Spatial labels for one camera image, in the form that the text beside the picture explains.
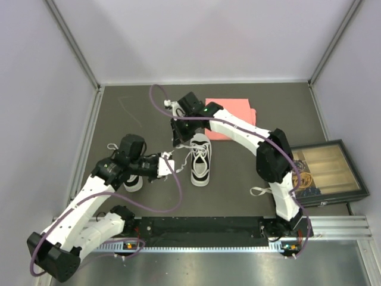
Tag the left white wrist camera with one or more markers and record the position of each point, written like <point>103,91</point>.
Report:
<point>165,164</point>

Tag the pink folded cloth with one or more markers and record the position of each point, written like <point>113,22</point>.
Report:
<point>238,107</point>

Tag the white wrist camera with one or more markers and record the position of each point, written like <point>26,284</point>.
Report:
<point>174,107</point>
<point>165,164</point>

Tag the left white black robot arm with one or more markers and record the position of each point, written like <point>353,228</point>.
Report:
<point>60,248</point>

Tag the aluminium extrusion rail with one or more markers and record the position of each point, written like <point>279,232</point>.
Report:
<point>339,228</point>

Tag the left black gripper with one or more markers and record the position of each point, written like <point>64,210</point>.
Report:
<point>156,158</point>

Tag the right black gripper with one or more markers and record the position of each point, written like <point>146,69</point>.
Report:
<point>178,137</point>

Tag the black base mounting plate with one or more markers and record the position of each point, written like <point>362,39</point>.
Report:
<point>211,231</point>

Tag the black white sneaker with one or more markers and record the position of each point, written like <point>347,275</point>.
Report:
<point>135,182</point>
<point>200,153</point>

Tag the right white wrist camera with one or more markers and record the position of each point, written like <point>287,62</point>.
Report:
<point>174,107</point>

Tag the black glass-lid display box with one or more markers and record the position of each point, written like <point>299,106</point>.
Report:
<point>328,175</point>

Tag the loose white shoelace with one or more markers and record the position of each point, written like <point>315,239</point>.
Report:
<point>257,191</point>

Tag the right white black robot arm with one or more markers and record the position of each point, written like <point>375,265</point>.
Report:
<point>274,161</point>

